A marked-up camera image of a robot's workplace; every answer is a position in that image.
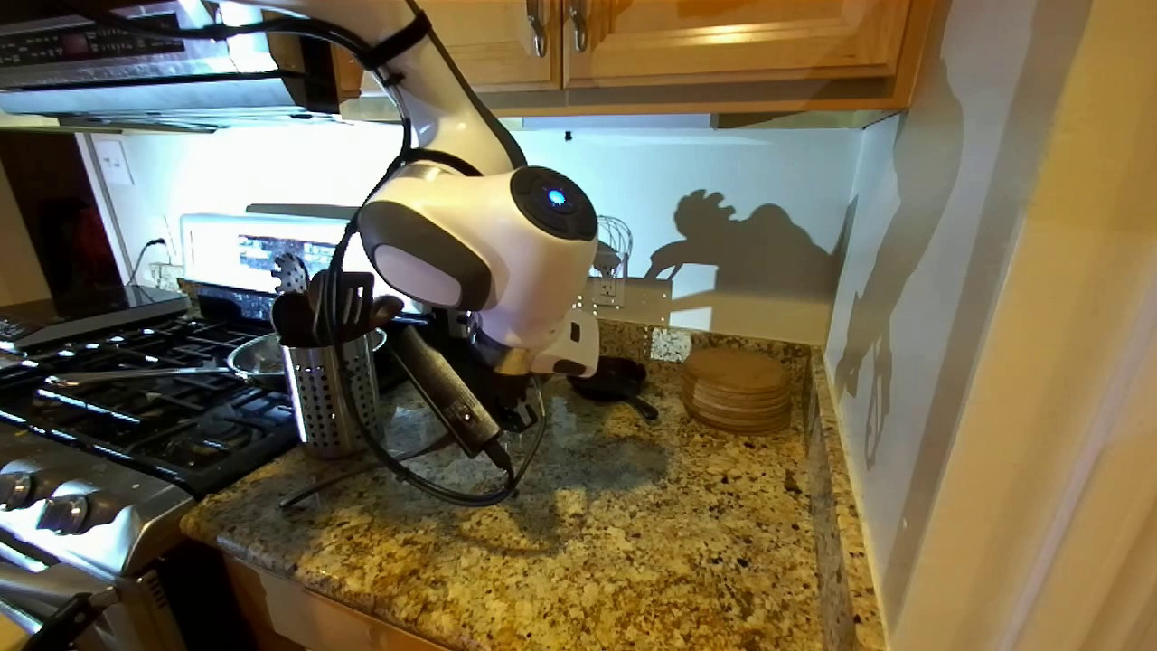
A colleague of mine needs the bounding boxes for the wooden upper cabinets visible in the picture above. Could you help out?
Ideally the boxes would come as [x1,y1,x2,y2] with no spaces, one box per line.
[260,0,940,117]

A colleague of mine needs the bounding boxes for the wire whisk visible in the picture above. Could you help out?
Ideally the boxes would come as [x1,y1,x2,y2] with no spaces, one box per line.
[593,212,632,280]

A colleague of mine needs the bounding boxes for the wrist camera stick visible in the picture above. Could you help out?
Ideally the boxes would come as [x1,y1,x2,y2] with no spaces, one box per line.
[392,329,511,469]

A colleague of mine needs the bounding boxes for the steel range hood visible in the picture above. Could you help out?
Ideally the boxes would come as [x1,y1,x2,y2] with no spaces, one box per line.
[0,0,340,129]

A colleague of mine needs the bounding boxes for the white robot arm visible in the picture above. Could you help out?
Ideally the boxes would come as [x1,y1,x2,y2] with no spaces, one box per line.
[252,0,595,443]

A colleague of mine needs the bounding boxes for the glass pot lid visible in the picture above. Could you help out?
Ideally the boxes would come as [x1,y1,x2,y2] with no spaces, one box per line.
[225,332,286,384]

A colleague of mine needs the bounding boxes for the black slotted spatula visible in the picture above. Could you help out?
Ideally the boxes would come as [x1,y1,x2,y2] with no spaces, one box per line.
[313,270,374,345]

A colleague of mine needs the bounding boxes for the small black cast iron skillet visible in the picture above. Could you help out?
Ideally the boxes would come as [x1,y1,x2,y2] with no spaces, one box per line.
[573,358,658,422]

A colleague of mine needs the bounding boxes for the perforated steel utensil holder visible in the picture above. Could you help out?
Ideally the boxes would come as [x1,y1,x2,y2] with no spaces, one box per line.
[283,332,380,458]

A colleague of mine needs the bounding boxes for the stack of wooden coasters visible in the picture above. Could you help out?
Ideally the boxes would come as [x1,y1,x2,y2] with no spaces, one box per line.
[683,347,792,434]

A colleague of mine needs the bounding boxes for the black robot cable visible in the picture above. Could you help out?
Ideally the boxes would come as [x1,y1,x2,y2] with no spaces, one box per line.
[280,142,550,514]

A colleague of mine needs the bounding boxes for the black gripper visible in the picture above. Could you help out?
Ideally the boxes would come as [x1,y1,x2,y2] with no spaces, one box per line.
[450,329,545,434]

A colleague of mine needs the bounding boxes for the stainless steel gas stove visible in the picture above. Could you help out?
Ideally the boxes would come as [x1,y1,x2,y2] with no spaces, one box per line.
[0,217,340,651]

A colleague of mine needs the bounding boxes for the wooden lower cabinet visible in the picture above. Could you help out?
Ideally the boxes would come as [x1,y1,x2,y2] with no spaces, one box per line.
[225,554,456,651]

